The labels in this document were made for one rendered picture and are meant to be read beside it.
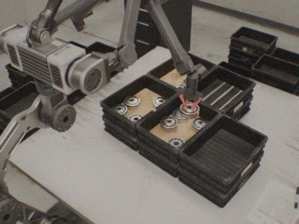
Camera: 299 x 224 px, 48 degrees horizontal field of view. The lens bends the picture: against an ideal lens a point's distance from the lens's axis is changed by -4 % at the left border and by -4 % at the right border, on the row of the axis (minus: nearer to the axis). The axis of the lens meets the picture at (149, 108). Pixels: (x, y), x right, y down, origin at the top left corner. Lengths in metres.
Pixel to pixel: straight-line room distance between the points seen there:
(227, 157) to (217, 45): 2.81
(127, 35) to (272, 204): 1.11
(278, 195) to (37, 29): 1.43
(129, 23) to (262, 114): 1.22
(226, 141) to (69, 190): 0.90
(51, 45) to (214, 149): 1.02
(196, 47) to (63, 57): 3.25
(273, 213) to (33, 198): 1.80
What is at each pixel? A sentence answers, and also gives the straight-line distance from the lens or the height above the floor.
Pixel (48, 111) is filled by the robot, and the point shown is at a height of 1.20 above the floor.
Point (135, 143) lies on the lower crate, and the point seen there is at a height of 0.77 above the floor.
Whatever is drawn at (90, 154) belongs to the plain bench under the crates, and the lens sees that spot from 2.10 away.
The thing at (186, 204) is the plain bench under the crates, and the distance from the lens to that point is 1.85.
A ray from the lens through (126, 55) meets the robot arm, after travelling 1.44.
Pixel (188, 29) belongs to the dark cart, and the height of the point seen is 0.42.
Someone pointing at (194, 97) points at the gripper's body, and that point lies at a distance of 1.74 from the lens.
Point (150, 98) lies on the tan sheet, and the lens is 2.24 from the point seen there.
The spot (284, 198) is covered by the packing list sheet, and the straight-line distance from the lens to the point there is 1.97.
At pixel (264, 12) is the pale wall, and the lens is 5.21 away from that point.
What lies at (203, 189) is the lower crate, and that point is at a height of 0.76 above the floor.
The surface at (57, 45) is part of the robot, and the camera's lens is 1.46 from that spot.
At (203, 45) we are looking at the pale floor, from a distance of 4.54.
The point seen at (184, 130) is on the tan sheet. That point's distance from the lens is 2.02.
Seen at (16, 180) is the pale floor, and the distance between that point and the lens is 3.05.
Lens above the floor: 2.21
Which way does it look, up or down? 40 degrees down
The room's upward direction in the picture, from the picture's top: 2 degrees counter-clockwise
